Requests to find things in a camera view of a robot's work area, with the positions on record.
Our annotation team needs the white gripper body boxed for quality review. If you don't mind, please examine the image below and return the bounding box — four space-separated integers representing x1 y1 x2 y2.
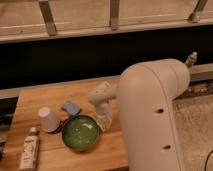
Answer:
95 103 112 132

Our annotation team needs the green ceramic bowl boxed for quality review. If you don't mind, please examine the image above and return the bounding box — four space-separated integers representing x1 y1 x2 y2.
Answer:
62 115 100 152

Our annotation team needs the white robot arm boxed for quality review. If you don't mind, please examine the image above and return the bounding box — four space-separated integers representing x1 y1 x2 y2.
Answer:
88 53 197 171

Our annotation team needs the blue sponge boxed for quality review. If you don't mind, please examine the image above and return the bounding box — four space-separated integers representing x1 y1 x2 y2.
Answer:
62 101 81 116

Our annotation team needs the white paper cup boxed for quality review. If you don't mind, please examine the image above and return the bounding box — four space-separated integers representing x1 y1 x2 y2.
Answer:
38 107 60 133

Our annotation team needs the white lotion bottle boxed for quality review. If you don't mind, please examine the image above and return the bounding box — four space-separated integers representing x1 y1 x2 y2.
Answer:
19 127 39 171

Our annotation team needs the middle metal bracket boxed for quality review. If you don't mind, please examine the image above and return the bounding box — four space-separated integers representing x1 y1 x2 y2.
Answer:
109 0 120 30

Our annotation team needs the metal bracket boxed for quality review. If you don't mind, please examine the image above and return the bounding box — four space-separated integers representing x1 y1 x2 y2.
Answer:
109 0 120 30
38 0 57 36
188 0 208 23

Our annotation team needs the left metal bracket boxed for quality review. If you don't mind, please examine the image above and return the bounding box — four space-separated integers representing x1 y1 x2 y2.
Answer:
38 0 57 36

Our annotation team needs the right metal bracket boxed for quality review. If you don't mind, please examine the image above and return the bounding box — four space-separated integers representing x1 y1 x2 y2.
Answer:
188 0 208 23

